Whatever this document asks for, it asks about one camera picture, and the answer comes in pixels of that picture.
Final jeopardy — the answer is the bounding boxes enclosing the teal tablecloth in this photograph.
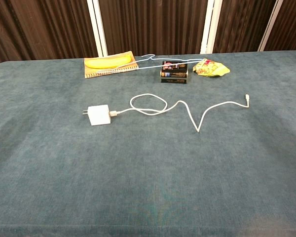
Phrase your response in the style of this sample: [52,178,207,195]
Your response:
[0,50,296,237]

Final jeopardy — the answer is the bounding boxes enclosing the white power adapter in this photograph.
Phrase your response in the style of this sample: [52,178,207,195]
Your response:
[82,104,111,126]

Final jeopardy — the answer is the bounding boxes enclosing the black battery pack box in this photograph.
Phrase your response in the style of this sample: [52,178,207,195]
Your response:
[159,60,189,84]

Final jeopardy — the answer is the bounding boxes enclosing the yellow crumpled snack bag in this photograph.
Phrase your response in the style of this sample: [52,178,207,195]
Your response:
[192,58,231,78]

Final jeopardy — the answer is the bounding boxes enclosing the spiral notebook with tan cover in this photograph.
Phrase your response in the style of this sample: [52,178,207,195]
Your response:
[83,50,140,79]

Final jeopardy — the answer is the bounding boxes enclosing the yellow banana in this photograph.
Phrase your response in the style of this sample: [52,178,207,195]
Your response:
[85,54,134,70]

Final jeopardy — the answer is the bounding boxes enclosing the white screen frame post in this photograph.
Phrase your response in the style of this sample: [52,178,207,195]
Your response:
[258,0,285,52]
[86,0,109,57]
[200,0,223,55]

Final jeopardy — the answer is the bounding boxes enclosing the white charging cable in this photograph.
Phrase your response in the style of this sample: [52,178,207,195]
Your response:
[109,93,251,132]

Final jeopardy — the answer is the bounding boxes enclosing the brown pleated screen panel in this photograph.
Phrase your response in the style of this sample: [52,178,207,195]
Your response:
[212,0,278,54]
[0,0,99,64]
[98,0,209,56]
[263,0,296,52]

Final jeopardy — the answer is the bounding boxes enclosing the light blue wire hanger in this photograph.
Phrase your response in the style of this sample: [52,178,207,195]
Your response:
[96,53,207,74]

